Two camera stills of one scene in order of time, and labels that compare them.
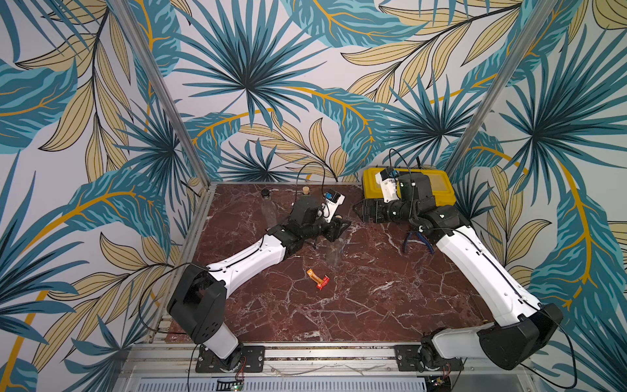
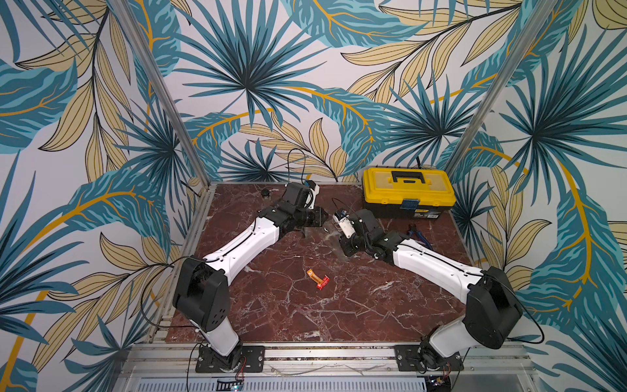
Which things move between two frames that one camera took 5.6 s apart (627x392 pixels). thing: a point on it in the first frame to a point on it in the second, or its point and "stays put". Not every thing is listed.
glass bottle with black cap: [269, 212] stays put
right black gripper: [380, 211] to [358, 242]
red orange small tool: [325, 282] stays put
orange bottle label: [313, 275] stays put
